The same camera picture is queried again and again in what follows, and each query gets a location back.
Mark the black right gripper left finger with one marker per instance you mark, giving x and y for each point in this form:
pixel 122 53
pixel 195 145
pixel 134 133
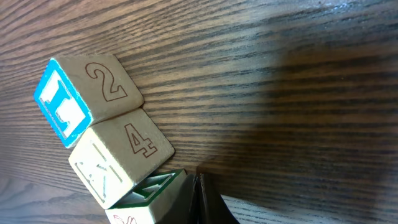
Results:
pixel 184 210

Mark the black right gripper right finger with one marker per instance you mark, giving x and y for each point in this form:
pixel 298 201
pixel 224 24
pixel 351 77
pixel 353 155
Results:
pixel 213 209

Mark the wooden block with E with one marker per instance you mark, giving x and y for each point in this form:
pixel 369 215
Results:
pixel 78 91

